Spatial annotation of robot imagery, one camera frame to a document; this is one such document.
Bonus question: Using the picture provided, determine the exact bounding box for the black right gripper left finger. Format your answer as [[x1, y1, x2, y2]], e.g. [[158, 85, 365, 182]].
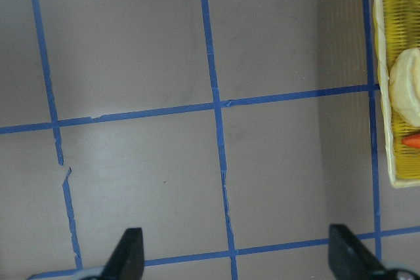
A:
[[101, 228, 144, 280]]

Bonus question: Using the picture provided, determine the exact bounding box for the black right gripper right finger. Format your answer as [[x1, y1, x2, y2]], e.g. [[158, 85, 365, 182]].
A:
[[327, 224, 387, 280]]

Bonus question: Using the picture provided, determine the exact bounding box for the orange toy carrot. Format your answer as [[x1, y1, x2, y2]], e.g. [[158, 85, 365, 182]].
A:
[[402, 134, 420, 149]]

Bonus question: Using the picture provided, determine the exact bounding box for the yellow toy banana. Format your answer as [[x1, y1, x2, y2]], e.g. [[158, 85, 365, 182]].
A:
[[389, 48, 419, 127]]

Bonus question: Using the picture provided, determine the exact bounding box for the yellow plastic tray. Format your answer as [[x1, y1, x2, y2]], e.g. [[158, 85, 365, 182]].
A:
[[373, 0, 419, 188]]

